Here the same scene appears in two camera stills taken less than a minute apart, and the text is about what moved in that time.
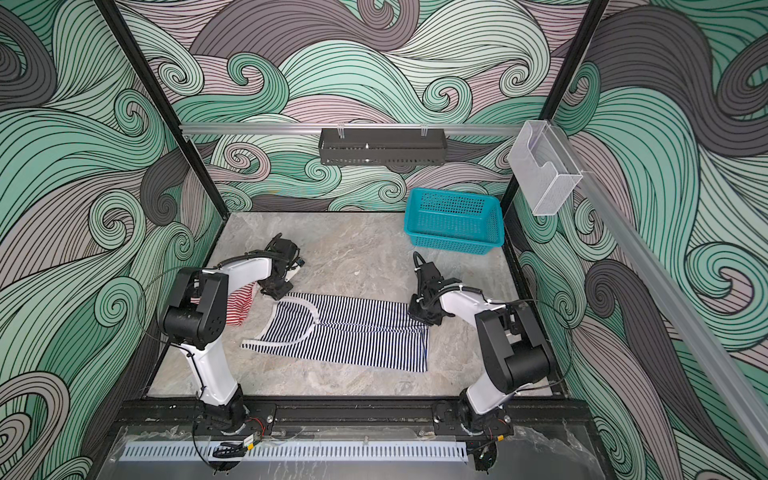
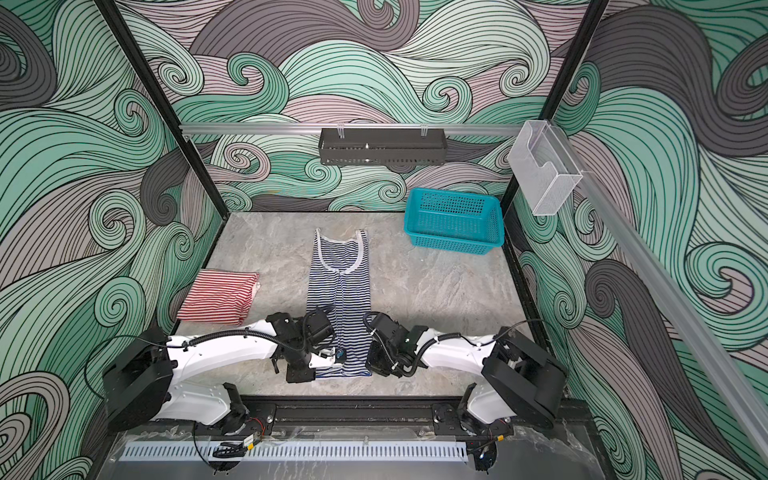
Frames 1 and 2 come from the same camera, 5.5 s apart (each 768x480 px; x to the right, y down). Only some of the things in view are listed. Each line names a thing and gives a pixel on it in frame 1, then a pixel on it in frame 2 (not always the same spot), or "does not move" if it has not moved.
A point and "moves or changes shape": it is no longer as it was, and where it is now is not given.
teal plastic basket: [454, 222] does not move
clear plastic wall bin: [544, 169] does not move
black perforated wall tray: [393, 147] does not move
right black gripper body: [420, 311] to [383, 361]
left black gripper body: [277, 289] to [300, 369]
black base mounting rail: [359, 415] does not move
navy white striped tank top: [356, 330] moves or changes shape
